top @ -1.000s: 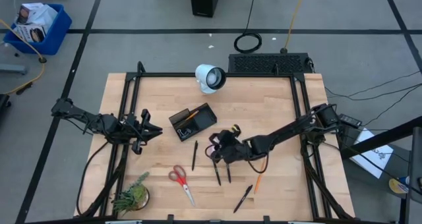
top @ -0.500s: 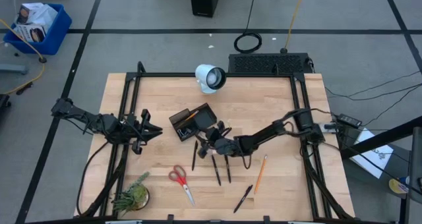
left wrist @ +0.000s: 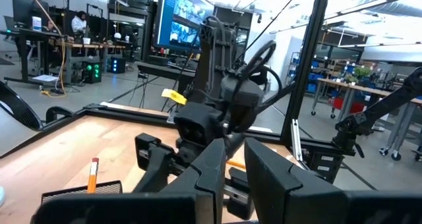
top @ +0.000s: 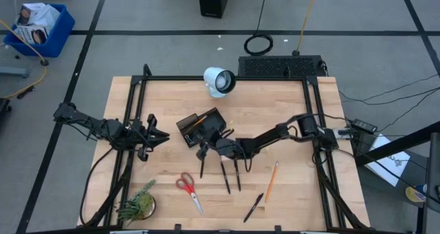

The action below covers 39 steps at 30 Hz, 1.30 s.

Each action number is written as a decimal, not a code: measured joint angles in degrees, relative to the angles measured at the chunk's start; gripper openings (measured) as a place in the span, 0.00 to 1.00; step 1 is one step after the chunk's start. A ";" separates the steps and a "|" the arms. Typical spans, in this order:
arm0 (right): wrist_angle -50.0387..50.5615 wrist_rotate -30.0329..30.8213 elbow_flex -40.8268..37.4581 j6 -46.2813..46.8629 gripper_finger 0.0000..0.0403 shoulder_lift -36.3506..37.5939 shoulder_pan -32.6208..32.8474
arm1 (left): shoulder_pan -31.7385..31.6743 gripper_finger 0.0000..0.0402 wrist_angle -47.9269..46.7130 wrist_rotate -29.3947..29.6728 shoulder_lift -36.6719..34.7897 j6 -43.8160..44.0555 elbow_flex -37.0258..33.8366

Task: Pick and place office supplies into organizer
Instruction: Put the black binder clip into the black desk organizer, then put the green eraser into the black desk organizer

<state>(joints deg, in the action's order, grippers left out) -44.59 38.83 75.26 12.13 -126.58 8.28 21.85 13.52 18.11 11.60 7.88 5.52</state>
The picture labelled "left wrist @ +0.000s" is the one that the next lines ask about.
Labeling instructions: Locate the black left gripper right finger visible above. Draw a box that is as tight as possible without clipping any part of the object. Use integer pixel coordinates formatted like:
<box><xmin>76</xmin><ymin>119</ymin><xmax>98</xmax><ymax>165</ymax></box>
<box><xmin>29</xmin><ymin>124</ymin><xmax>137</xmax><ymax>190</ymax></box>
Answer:
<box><xmin>244</xmin><ymin>137</ymin><xmax>422</xmax><ymax>224</ymax></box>

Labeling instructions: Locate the black mesh desk organizer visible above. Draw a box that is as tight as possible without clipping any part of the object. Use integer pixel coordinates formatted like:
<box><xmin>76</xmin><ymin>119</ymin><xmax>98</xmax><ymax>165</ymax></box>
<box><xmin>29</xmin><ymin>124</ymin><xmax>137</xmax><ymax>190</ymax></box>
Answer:
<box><xmin>41</xmin><ymin>180</ymin><xmax>123</xmax><ymax>205</ymax></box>

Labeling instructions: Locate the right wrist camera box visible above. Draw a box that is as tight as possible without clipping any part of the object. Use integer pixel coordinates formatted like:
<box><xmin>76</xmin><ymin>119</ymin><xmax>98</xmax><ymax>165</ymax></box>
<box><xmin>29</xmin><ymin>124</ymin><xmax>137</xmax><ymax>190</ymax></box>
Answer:
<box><xmin>173</xmin><ymin>101</ymin><xmax>226</xmax><ymax>146</ymax></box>

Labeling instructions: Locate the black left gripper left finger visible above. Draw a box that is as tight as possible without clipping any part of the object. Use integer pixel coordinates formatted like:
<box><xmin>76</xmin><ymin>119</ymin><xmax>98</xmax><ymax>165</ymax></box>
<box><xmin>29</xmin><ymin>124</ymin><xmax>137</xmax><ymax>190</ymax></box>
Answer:
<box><xmin>31</xmin><ymin>138</ymin><xmax>227</xmax><ymax>224</ymax></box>

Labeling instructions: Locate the yellow hanging cable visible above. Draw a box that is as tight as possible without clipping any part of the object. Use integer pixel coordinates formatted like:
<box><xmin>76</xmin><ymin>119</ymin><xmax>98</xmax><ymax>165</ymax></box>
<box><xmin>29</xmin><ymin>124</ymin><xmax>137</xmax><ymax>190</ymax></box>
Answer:
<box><xmin>22</xmin><ymin>0</ymin><xmax>69</xmax><ymax>99</ymax></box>

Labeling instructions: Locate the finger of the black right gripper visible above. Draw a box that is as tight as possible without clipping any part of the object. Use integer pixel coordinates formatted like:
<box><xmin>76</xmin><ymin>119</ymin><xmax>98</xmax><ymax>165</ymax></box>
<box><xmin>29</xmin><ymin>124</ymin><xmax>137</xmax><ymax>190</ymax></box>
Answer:
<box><xmin>131</xmin><ymin>147</ymin><xmax>181</xmax><ymax>194</ymax></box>

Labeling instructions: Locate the wooden workbench with plant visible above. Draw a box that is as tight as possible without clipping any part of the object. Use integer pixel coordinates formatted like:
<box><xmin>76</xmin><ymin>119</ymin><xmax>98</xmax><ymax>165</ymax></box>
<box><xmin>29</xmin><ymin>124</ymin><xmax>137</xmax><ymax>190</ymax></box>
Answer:
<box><xmin>311</xmin><ymin>65</ymin><xmax>422</xmax><ymax>162</ymax></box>

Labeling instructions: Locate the computer with blue lights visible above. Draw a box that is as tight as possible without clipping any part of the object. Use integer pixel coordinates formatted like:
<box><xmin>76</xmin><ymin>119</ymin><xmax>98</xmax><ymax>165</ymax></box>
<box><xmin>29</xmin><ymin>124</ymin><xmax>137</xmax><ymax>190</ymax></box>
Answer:
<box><xmin>110</xmin><ymin>56</ymin><xmax>127</xmax><ymax>74</ymax></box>

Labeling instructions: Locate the yellow tag on arm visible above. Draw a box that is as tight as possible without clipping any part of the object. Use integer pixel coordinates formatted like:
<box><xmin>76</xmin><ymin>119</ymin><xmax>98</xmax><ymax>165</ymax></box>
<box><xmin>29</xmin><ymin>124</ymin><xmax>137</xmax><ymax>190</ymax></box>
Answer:
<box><xmin>160</xmin><ymin>88</ymin><xmax>188</xmax><ymax>106</ymax></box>

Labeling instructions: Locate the black box with white labels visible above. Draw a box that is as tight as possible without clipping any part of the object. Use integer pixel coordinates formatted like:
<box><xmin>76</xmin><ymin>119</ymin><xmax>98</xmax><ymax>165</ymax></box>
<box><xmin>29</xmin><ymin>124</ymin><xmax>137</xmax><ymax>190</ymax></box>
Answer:
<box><xmin>301</xmin><ymin>146</ymin><xmax>346</xmax><ymax>184</ymax></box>

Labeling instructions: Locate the large blue monitor screen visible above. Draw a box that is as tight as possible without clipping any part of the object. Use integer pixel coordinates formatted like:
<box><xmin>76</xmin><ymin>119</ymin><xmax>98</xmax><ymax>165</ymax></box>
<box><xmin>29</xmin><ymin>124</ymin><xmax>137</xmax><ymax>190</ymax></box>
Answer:
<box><xmin>153</xmin><ymin>0</ymin><xmax>215</xmax><ymax>53</ymax></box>

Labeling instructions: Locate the black framed work desk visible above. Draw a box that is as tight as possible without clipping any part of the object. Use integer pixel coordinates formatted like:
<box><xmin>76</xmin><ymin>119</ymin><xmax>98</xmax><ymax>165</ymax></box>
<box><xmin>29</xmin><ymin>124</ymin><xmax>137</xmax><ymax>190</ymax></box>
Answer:
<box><xmin>0</xmin><ymin>28</ymin><xmax>128</xmax><ymax>86</ymax></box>

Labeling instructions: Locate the computer with green lights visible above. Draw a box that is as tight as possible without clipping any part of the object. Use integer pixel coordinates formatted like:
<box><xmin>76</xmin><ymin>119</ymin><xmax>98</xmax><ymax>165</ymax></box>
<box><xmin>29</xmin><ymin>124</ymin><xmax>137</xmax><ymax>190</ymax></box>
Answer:
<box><xmin>81</xmin><ymin>59</ymin><xmax>103</xmax><ymax>84</ymax></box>

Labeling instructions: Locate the silver aluminium bracket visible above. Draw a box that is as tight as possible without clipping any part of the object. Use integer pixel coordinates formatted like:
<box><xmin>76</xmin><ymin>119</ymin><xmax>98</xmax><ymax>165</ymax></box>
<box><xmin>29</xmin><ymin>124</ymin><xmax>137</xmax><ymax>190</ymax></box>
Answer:
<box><xmin>289</xmin><ymin>118</ymin><xmax>304</xmax><ymax>162</ymax></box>

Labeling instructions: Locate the person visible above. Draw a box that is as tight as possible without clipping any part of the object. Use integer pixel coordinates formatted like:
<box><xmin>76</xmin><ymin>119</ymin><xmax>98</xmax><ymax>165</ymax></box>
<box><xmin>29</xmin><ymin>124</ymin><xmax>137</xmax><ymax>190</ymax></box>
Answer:
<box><xmin>71</xmin><ymin>10</ymin><xmax>88</xmax><ymax>34</ymax></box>

